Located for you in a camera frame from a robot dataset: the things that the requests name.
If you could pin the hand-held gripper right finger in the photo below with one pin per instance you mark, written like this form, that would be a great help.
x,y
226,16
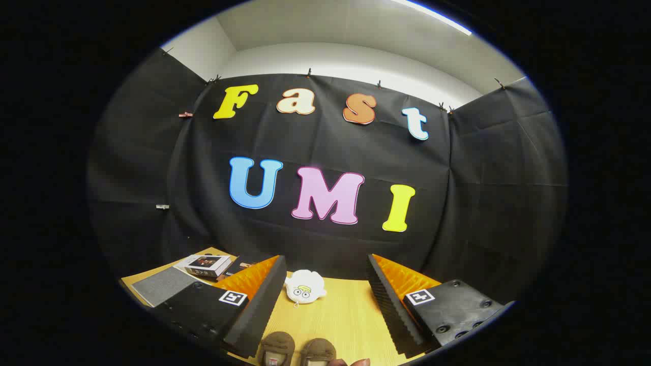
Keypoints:
x,y
394,315

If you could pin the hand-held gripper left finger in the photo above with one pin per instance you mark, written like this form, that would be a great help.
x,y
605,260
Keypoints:
x,y
254,315

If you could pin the brown fuzzy shoe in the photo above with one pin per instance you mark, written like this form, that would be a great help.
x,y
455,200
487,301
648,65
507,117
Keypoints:
x,y
277,345
318,351

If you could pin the beige storage box grey lid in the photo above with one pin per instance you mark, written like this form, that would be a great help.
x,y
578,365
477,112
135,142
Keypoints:
x,y
163,285

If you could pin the dark hardcover book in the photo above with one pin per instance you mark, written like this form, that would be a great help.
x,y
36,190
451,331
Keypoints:
x,y
244,265

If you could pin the white plush toy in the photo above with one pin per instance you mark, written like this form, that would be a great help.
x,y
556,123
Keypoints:
x,y
305,287

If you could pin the white portrait cover book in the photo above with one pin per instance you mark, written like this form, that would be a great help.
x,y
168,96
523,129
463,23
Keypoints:
x,y
207,264

